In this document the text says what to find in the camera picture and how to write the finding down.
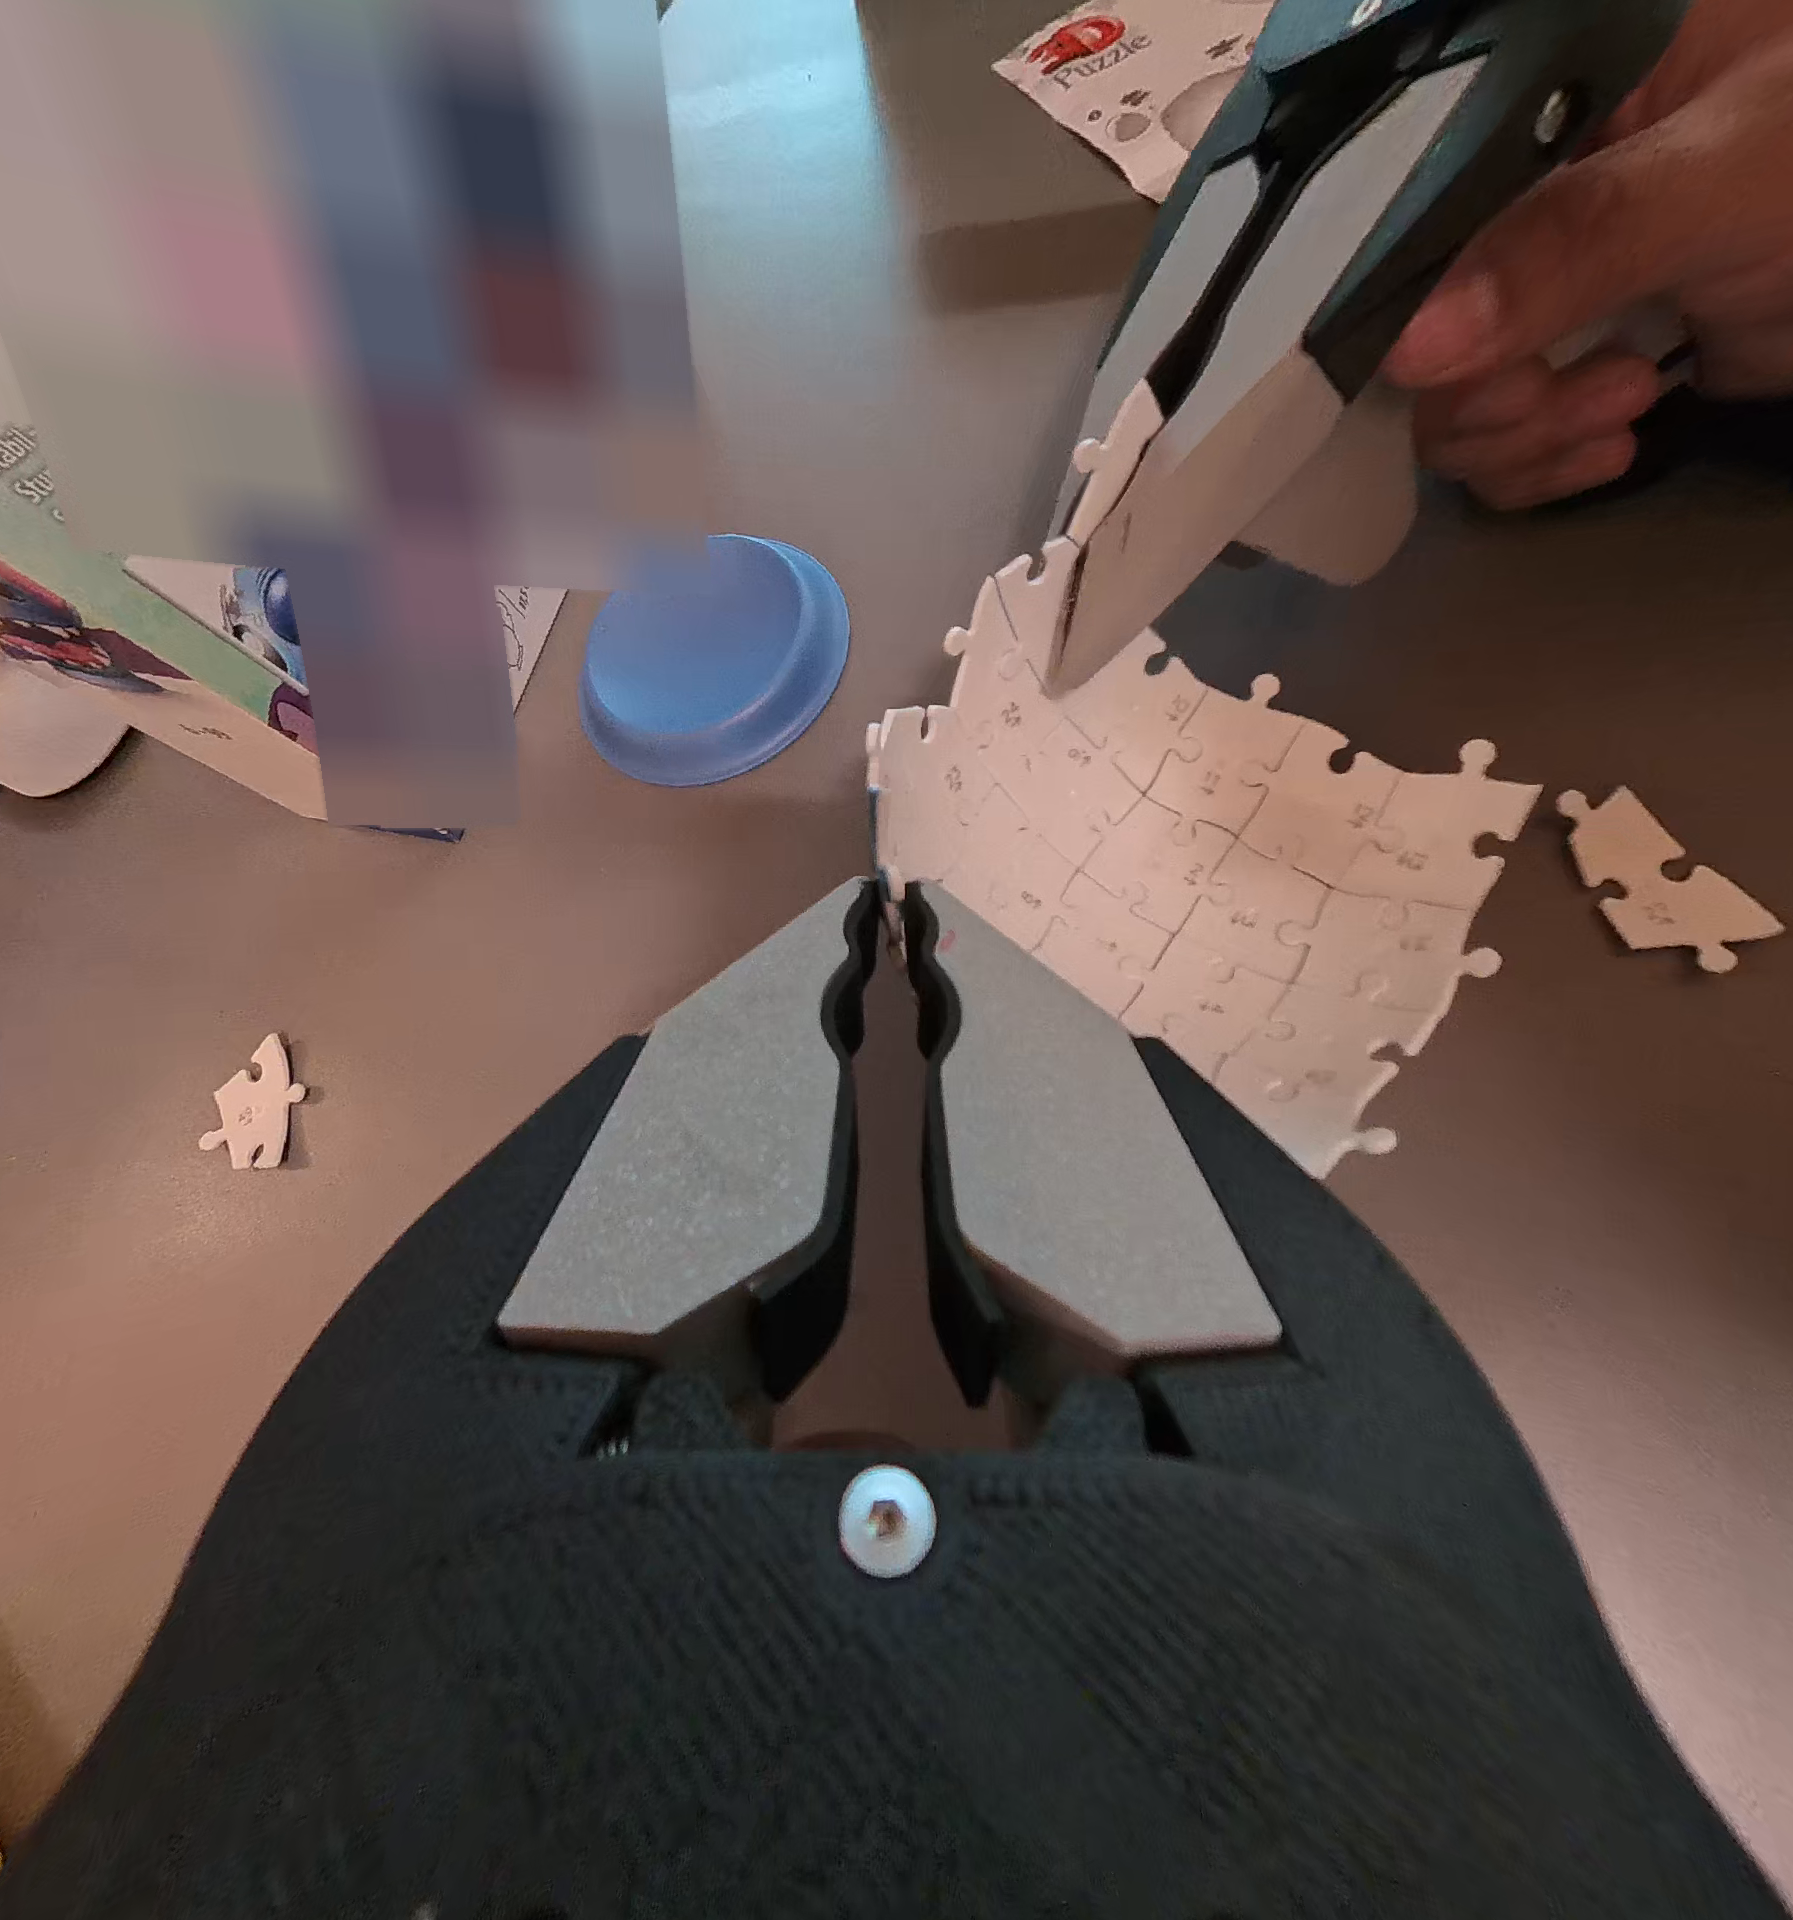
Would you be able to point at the blue plastic ball stand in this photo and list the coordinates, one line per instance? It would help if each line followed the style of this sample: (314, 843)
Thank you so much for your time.
(747, 662)

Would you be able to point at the partly built white puzzle ball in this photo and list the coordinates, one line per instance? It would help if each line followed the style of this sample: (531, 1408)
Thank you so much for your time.
(1209, 900)

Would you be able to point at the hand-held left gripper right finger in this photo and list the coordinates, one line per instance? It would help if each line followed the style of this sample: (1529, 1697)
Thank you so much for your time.
(1093, 1183)

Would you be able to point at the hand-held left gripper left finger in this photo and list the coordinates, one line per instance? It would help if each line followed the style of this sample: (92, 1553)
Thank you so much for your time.
(688, 1183)

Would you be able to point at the folded puzzle leaflet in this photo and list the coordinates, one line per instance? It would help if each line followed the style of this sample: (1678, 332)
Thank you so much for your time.
(1122, 88)

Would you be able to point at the white rounded object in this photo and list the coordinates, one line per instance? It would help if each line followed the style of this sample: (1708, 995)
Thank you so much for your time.
(26, 743)

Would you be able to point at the cartoon puzzle box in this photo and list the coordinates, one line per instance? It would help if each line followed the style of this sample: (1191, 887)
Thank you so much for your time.
(191, 706)

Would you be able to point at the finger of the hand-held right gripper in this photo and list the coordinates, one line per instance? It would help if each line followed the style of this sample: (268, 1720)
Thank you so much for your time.
(1209, 270)
(1285, 374)

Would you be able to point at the person's right hand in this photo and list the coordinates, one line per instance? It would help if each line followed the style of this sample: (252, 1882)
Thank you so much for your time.
(1706, 223)

